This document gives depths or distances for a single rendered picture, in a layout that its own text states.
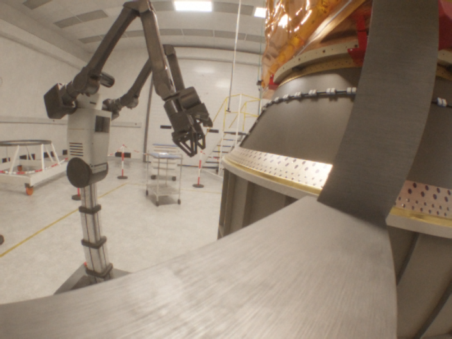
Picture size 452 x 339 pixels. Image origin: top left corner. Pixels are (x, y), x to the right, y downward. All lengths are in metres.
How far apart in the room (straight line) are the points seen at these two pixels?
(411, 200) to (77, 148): 1.23
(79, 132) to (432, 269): 1.36
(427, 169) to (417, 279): 0.28
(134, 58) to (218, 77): 4.07
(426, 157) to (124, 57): 10.39
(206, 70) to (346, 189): 8.85
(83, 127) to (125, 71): 9.11
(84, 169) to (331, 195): 0.99
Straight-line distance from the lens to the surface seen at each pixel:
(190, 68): 9.08
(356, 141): 0.19
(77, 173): 1.08
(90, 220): 1.18
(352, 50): 0.83
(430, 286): 0.66
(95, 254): 1.27
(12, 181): 4.86
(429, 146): 0.64
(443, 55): 0.91
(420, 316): 0.74
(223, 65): 9.05
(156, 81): 0.72
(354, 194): 0.20
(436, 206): 0.56
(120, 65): 10.33
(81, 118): 1.03
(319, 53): 0.93
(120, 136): 9.60
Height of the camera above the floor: 1.27
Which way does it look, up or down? 8 degrees down
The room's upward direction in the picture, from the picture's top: 6 degrees clockwise
